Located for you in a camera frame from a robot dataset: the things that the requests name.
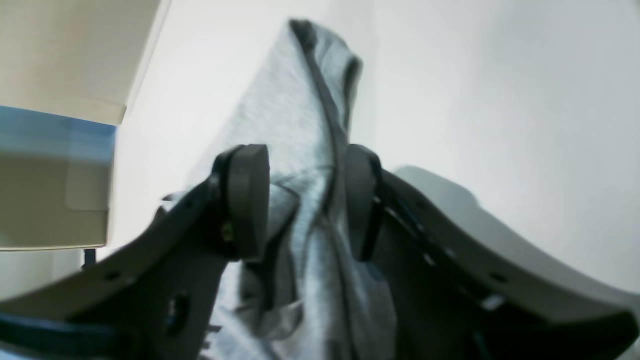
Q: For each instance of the grey T-shirt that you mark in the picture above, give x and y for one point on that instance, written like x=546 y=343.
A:
x=308 y=299

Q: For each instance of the beige bin right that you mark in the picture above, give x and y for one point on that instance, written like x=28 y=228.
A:
x=70 y=69

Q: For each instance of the blue blurred object corner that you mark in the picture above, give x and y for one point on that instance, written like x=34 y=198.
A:
x=43 y=135

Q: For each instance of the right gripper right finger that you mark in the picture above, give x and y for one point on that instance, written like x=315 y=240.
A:
x=458 y=299

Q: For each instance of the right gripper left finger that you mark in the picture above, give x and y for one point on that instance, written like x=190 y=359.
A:
x=153 y=298

